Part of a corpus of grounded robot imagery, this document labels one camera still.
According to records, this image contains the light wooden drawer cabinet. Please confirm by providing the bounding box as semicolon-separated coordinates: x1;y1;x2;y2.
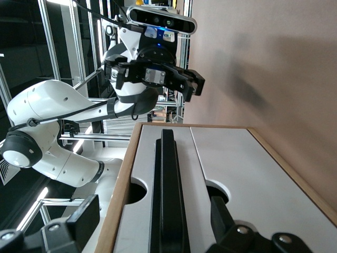
94;122;337;253

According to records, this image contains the white-fronted drawer without handle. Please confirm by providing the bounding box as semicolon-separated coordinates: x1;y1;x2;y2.
190;126;337;253

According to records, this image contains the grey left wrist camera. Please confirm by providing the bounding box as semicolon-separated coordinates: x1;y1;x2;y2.
126;5;198;36

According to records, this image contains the aluminium profile frame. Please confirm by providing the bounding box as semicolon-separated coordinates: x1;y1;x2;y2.
0;0;194;234

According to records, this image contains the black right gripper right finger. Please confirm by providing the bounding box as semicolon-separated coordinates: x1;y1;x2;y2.
206;196;315;253

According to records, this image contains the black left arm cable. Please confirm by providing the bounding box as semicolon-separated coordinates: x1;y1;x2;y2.
8;99;141;132

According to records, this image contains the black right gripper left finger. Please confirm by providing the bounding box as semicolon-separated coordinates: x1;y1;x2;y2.
0;194;101;253

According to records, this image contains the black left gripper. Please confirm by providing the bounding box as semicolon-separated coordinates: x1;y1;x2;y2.
103;55;206;103

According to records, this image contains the white-fronted drawer with handle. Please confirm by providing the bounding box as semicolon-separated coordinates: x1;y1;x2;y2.
112;124;217;253

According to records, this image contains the black drawer handle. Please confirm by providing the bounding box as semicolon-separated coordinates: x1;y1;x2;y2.
148;129;191;253

